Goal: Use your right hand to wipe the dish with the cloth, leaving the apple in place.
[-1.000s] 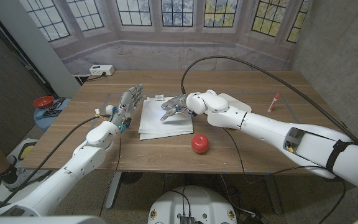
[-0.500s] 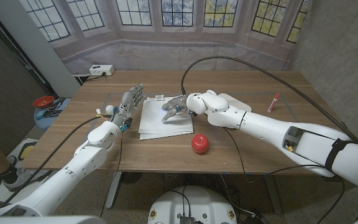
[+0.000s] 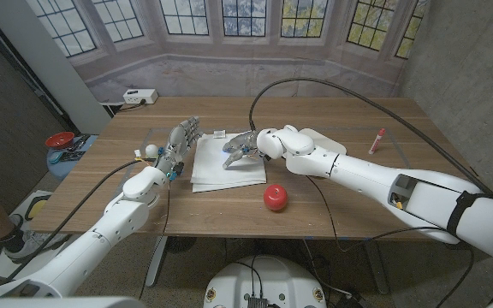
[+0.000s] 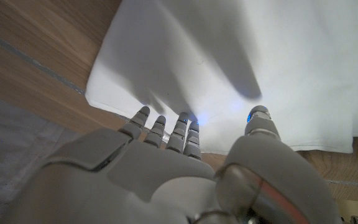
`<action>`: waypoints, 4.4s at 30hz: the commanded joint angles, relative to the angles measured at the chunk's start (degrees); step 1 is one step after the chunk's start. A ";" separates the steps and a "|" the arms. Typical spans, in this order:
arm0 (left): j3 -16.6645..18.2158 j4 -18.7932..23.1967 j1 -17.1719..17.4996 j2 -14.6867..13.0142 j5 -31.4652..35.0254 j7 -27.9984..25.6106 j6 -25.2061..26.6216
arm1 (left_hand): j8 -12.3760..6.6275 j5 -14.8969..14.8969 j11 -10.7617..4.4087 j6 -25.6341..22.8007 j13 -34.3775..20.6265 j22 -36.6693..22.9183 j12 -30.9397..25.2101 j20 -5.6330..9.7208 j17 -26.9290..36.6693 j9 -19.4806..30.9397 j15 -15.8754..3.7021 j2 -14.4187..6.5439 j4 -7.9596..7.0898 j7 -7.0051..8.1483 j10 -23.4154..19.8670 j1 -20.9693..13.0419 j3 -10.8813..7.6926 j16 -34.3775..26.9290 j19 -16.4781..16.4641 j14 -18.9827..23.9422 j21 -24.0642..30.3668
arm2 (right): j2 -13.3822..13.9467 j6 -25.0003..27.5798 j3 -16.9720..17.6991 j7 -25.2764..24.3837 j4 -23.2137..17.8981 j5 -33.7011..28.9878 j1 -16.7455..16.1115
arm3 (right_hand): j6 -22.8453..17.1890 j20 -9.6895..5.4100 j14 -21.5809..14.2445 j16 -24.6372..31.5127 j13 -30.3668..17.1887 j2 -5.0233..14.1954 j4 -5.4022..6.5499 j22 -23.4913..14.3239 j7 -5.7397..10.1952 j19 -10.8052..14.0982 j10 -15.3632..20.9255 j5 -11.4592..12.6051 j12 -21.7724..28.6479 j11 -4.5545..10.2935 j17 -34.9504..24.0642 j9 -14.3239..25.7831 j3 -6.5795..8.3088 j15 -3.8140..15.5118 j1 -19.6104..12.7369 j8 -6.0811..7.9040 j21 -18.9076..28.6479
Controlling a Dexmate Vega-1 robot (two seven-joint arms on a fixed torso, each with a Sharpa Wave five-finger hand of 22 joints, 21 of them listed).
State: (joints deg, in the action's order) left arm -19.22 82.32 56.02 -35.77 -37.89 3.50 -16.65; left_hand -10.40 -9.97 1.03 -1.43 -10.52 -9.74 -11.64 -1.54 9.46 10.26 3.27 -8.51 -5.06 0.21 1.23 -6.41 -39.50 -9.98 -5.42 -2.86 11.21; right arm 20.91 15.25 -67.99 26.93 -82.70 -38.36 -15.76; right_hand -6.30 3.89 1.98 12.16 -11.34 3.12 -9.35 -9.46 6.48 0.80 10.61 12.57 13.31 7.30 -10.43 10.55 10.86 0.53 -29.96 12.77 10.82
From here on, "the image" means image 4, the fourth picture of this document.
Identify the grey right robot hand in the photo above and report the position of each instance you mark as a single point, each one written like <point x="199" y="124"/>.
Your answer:
<point x="154" y="174"/>

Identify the white cloth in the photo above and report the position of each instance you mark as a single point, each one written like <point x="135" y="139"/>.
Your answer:
<point x="291" y="62"/>

